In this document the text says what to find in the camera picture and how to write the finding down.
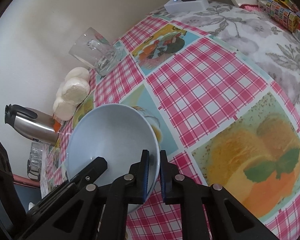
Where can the white power strip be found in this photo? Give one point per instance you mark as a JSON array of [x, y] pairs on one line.
[[176, 6]]

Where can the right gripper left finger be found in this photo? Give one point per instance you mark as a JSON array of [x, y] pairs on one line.
[[96, 212]]

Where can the orange snack packet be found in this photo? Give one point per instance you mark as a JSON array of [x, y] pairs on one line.
[[57, 123]]

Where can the clear drinking glass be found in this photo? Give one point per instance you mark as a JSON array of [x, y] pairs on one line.
[[37, 151]]

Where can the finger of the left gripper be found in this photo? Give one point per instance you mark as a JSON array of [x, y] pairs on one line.
[[64, 192]]

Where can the stainless steel thermos jug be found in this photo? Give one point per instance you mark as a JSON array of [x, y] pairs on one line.
[[31, 123]]

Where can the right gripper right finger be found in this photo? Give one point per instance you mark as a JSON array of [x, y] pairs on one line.
[[208, 212]]

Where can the bag of white buns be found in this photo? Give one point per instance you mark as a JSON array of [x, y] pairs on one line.
[[72, 92]]

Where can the pink checkered tablecloth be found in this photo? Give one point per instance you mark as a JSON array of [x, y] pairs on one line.
[[221, 89]]

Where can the clear glass mug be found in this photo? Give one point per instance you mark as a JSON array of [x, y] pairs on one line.
[[93, 50]]

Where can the light blue floral bowl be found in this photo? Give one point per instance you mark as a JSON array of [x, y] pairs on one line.
[[117, 133]]

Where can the colourful candy tube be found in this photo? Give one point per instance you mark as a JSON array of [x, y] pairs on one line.
[[283, 16]]

